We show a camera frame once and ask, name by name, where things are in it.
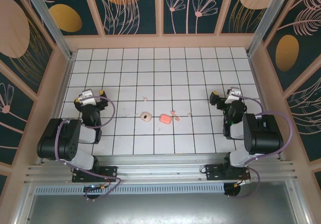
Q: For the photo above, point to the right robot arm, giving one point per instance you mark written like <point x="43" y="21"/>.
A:
<point x="263" y="133"/>

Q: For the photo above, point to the pink earbud charging case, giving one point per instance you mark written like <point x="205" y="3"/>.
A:
<point x="165" y="118"/>

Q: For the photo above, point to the aluminium corner post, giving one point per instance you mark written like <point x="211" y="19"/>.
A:
<point x="263" y="20"/>
<point x="54" y="25"/>

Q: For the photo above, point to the beige earbud charging case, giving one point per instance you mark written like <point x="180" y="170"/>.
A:
<point x="145" y="116"/>

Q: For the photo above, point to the aluminium mounting rail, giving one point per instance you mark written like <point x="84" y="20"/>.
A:
<point x="163" y="165"/>

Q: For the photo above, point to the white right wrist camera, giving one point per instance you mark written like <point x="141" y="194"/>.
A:
<point x="233" y="96"/>

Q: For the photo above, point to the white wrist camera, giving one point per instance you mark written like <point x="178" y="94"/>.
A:
<point x="233" y="96"/>
<point x="87" y="97"/>

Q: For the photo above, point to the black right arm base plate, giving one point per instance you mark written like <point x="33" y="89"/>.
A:
<point x="213" y="171"/>

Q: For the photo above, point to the silver round housing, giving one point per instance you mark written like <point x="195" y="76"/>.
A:
<point x="239" y="191"/>

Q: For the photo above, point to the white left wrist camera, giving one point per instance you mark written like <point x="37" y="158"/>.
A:
<point x="87" y="97"/>

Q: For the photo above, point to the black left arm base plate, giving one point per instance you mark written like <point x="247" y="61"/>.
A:
<point x="107" y="172"/>

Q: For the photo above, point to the grey metal sheet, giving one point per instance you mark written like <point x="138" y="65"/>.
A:
<point x="163" y="209"/>

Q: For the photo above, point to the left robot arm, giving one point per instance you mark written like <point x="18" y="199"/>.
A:
<point x="62" y="138"/>

